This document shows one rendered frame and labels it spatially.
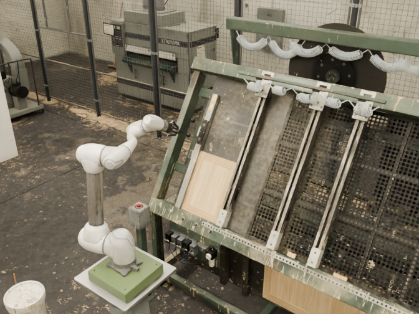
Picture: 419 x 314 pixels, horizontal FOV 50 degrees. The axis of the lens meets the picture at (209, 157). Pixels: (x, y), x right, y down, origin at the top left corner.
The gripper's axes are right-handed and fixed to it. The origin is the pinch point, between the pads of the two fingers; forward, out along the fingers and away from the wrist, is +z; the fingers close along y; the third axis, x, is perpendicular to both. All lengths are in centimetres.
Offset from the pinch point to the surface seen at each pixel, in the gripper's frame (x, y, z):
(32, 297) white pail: -46, 155, -48
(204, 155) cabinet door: 19.9, 11.1, 13.7
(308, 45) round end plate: 62, -98, 42
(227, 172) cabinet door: 45, 18, 14
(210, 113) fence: 13.9, -22.3, 11.6
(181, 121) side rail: -10.2, -8.8, 10.6
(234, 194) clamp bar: 59, 31, 10
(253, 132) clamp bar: 58, -17, 8
